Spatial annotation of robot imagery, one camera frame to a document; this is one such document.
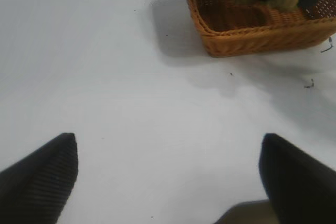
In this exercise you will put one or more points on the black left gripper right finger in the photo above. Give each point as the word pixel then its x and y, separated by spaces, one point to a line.
pixel 302 187

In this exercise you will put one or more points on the brown woven wicker basket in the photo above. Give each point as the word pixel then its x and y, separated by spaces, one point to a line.
pixel 249 40

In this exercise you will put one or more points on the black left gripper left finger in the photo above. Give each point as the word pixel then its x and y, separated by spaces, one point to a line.
pixel 34 187

